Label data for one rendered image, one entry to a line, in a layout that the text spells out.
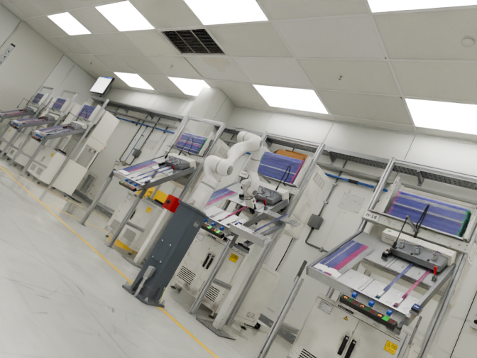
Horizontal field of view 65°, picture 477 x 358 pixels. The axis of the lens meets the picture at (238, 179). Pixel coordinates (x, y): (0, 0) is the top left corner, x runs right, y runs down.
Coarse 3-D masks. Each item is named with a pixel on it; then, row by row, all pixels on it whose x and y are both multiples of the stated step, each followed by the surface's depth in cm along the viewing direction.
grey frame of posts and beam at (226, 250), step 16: (320, 144) 362; (240, 176) 401; (304, 176) 355; (224, 208) 394; (288, 208) 348; (224, 256) 302; (256, 272) 335; (208, 288) 297; (192, 304) 294; (240, 304) 330
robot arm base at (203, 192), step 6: (198, 186) 270; (204, 186) 268; (198, 192) 267; (204, 192) 267; (210, 192) 269; (192, 198) 267; (198, 198) 266; (204, 198) 267; (192, 204) 265; (198, 204) 265; (204, 204) 268
